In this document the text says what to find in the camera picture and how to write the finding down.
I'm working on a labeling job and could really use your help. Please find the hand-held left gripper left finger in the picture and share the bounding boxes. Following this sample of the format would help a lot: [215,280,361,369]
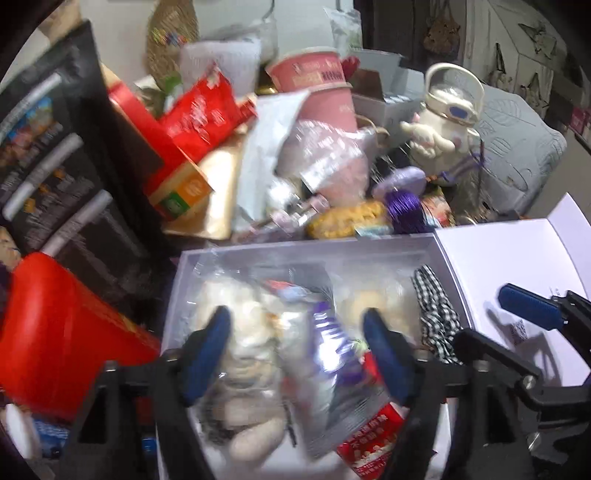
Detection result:
[60,305,232,480]

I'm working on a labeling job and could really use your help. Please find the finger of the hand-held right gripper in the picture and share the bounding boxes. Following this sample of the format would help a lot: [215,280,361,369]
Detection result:
[498,282,591,333]
[452,329,546,407]

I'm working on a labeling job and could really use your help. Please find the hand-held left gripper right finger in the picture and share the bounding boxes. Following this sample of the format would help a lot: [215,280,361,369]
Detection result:
[362,308,532,480]

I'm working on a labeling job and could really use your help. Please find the white gift box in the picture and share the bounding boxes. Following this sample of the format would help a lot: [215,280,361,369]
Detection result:
[154,191,591,480]

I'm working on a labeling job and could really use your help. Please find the cream knitted flower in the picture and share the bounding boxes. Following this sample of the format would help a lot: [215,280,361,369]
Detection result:
[194,277,287,370]

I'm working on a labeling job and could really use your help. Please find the silver purple snack packet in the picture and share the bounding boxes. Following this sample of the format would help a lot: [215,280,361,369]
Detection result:
[263,281,402,457]

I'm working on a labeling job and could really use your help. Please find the black white gingham scrunchie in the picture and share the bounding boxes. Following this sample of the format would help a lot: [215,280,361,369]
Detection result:
[412,265,465,365]

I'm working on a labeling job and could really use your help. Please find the zip bag with yellow snack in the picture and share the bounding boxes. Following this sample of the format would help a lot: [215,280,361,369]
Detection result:
[332,272,421,342]

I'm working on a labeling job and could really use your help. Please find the red snack packet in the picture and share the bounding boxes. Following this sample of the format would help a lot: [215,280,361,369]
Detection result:
[337,401,404,478]

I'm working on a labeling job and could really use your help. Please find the red canister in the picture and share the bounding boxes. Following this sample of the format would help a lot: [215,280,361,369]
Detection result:
[0,251,162,421]

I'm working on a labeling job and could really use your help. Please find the yellow snack pack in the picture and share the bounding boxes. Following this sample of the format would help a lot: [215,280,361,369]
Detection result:
[307,200,389,241]

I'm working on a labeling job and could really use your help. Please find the purple thread spool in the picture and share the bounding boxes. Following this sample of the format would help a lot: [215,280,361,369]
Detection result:
[383,189,435,234]

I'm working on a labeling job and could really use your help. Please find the gold pouch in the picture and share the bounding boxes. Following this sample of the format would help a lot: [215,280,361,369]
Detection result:
[164,148,245,241]

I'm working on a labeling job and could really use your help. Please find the orange green carton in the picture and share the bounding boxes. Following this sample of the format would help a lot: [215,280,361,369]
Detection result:
[148,164,215,222]

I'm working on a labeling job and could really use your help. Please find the lavender round pouch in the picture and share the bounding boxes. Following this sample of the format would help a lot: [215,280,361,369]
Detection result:
[372,166,428,197]

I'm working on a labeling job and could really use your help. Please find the white plush charm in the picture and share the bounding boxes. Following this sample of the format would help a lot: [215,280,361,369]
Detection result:
[399,111,467,185]

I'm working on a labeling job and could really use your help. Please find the crinkled clear plastic bag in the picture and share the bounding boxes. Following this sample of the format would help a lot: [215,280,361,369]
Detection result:
[277,117,379,208]

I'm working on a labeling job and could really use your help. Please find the canvas tote bag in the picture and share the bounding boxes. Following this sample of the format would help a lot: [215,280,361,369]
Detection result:
[524,69,555,107]
[489,44,513,93]

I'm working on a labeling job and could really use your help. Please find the white water bottle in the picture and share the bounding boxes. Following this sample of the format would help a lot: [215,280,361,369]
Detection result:
[422,62,485,139]

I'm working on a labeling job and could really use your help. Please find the red flower print snack bag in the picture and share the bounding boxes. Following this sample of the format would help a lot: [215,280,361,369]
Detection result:
[159,67,241,162]

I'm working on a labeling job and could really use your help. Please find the black printed pouch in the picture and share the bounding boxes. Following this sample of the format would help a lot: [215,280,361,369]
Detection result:
[0,21,162,319]

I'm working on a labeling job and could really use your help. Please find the white tray box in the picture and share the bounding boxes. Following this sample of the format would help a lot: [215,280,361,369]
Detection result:
[351,48,426,132]

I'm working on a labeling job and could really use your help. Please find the brown patterned tote bag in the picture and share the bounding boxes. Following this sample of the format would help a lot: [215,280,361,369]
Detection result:
[422,0,462,54]

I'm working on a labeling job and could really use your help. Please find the paper leaflet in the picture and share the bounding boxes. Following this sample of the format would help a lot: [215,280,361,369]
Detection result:
[180,39,262,93]

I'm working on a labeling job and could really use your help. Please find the pink paper cup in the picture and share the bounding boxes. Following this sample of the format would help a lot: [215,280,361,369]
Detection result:
[265,46,347,93]

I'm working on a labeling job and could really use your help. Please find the woven straw fan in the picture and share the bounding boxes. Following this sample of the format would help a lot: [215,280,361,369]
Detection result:
[147,0,199,86]

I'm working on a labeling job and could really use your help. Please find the green white pouch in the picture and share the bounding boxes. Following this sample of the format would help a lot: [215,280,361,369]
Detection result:
[323,7,363,49]

